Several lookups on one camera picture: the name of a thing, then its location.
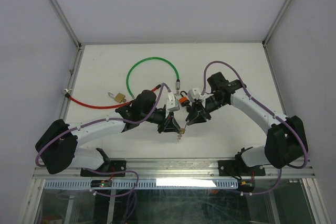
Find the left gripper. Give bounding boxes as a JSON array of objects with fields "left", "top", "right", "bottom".
[{"left": 140, "top": 108, "right": 180, "bottom": 134}]

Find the orange black padlock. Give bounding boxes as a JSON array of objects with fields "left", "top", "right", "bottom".
[{"left": 179, "top": 91, "right": 190, "bottom": 107}]

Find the brass long-shackle padlock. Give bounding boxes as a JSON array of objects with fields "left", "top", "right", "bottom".
[{"left": 180, "top": 122, "right": 188, "bottom": 135}]

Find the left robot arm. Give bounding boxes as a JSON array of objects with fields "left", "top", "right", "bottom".
[{"left": 35, "top": 90, "right": 181, "bottom": 176}]

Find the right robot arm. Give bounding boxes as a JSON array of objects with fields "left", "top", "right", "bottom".
[{"left": 186, "top": 72, "right": 308, "bottom": 175}]

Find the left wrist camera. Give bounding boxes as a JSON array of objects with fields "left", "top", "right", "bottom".
[{"left": 165, "top": 92, "right": 180, "bottom": 113}]

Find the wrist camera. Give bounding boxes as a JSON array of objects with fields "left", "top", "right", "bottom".
[
  {"left": 187, "top": 88, "right": 203, "bottom": 102},
  {"left": 165, "top": 92, "right": 180, "bottom": 113}
]

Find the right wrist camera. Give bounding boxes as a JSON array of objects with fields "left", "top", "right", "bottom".
[{"left": 187, "top": 88, "right": 203, "bottom": 102}]

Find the green cable lock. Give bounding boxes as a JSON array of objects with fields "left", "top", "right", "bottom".
[{"left": 125, "top": 57, "right": 181, "bottom": 99}]

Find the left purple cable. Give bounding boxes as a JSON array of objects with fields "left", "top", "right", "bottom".
[{"left": 35, "top": 82, "right": 175, "bottom": 167}]

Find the aluminium front rail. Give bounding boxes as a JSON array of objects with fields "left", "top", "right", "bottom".
[{"left": 33, "top": 158, "right": 316, "bottom": 180}]

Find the brass padlock near red cable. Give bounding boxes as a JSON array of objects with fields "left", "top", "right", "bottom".
[{"left": 108, "top": 92, "right": 127, "bottom": 103}]

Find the white slotted cable duct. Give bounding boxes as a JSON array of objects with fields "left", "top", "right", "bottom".
[{"left": 44, "top": 178, "right": 238, "bottom": 190}]

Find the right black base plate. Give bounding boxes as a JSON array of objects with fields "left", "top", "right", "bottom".
[{"left": 217, "top": 159, "right": 266, "bottom": 178}]

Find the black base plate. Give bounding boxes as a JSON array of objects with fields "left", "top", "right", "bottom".
[
  {"left": 80, "top": 159, "right": 127, "bottom": 177},
  {"left": 217, "top": 159, "right": 266, "bottom": 178}
]

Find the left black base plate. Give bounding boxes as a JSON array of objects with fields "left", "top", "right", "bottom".
[{"left": 80, "top": 159, "right": 127, "bottom": 177}]

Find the red cable lock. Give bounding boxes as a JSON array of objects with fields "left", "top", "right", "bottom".
[{"left": 64, "top": 84, "right": 162, "bottom": 110}]

